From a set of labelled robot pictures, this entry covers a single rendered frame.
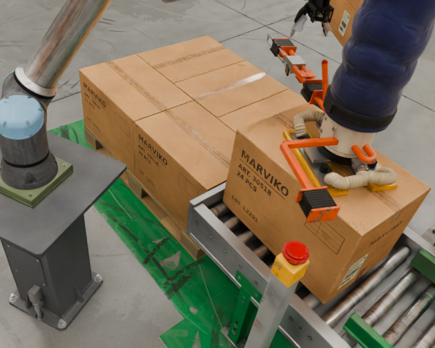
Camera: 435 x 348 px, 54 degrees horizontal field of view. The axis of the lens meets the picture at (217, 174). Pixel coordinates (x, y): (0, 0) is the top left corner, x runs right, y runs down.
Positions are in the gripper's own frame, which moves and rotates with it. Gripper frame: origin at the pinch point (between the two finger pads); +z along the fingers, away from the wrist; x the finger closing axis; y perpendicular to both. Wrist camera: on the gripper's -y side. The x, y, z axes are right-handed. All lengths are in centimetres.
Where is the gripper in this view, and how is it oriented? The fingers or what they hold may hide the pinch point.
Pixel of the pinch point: (307, 36)
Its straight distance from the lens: 175.8
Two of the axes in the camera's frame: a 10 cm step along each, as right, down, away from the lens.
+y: 2.6, 6.8, -6.8
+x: 9.6, -1.1, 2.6
